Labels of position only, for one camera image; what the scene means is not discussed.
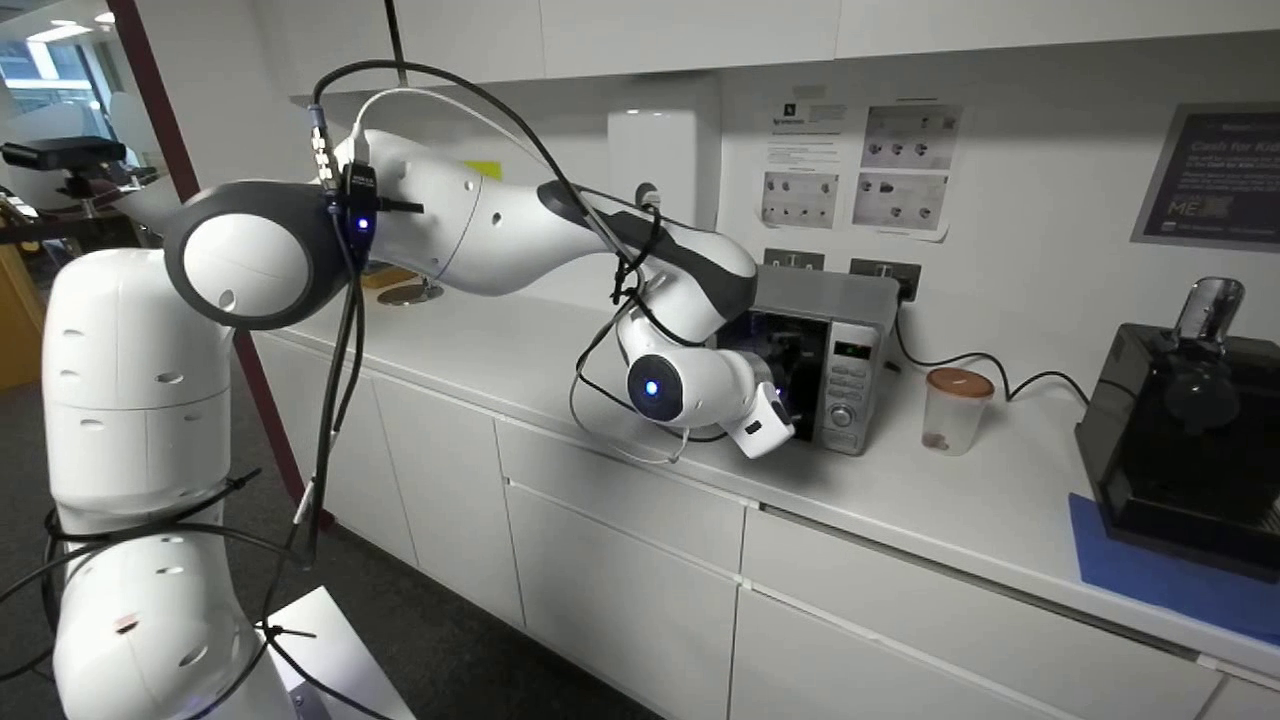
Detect tall white instruction poster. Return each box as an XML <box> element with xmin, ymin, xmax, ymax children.
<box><xmin>759</xmin><ymin>94</ymin><xmax>859</xmax><ymax>236</ymax></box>

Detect white base cabinets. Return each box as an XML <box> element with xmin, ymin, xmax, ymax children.
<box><xmin>254</xmin><ymin>316</ymin><xmax>1280</xmax><ymax>720</ymax></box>

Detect small grey picture poster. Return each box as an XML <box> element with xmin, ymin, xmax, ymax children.
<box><xmin>859</xmin><ymin>99</ymin><xmax>969</xmax><ymax>173</ymax></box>

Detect silver microwave oven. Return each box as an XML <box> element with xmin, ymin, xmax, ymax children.
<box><xmin>732</xmin><ymin>262</ymin><xmax>908</xmax><ymax>460</ymax></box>

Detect maroon door frame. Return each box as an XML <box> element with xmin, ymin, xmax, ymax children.
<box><xmin>110</xmin><ymin>0</ymin><xmax>325</xmax><ymax>515</ymax></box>

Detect brown wooden furniture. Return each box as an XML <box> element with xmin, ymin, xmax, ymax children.
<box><xmin>0</xmin><ymin>243</ymin><xmax>50</xmax><ymax>397</ymax></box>

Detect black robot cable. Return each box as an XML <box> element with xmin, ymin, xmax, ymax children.
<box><xmin>263</xmin><ymin>58</ymin><xmax>696</xmax><ymax>646</ymax></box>

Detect dark double wall socket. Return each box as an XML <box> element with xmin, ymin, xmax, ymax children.
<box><xmin>854</xmin><ymin>257</ymin><xmax>928</xmax><ymax>304</ymax></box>
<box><xmin>759</xmin><ymin>243</ymin><xmax>831</xmax><ymax>278</ymax></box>

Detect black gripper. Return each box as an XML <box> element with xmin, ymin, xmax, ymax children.
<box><xmin>758</xmin><ymin>334</ymin><xmax>837</xmax><ymax>422</ymax></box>

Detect blue mat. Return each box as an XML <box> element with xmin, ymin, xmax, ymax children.
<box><xmin>1067</xmin><ymin>493</ymin><xmax>1280</xmax><ymax>653</ymax></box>

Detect black coffee machine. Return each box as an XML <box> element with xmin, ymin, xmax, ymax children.
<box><xmin>1078</xmin><ymin>273</ymin><xmax>1280</xmax><ymax>584</ymax></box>

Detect black microwave power cable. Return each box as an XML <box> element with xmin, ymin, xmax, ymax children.
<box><xmin>894</xmin><ymin>313</ymin><xmax>1099</xmax><ymax>411</ymax></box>

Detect dark framed wall notice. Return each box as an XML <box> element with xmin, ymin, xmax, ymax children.
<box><xmin>1134</xmin><ymin>99</ymin><xmax>1280</xmax><ymax>254</ymax></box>

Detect black camera on stand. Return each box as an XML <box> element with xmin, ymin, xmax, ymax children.
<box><xmin>0</xmin><ymin>133</ymin><xmax>139</xmax><ymax>210</ymax></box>

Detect dark round dish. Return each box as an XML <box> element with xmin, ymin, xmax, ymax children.
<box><xmin>375</xmin><ymin>278</ymin><xmax>450</xmax><ymax>313</ymax></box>

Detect white paper towel dispenser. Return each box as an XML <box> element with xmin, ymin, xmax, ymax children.
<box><xmin>603</xmin><ymin>105</ymin><xmax>703</xmax><ymax>233</ymax></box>

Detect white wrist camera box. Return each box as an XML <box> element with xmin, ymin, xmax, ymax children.
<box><xmin>729</xmin><ymin>382</ymin><xmax>800</xmax><ymax>465</ymax></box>

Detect white wall cabinets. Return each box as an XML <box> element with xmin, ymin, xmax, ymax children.
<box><xmin>258</xmin><ymin>0</ymin><xmax>1280</xmax><ymax>99</ymax></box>

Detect small white picture poster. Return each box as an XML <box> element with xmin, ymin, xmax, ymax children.
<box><xmin>854</xmin><ymin>168</ymin><xmax>957</xmax><ymax>243</ymax></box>

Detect clear cup with brown lid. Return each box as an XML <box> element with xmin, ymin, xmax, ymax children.
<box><xmin>922</xmin><ymin>363</ymin><xmax>999</xmax><ymax>460</ymax></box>

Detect white robot base platform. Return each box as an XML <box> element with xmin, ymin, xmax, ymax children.
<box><xmin>258</xmin><ymin>584</ymin><xmax>420</xmax><ymax>720</ymax></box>

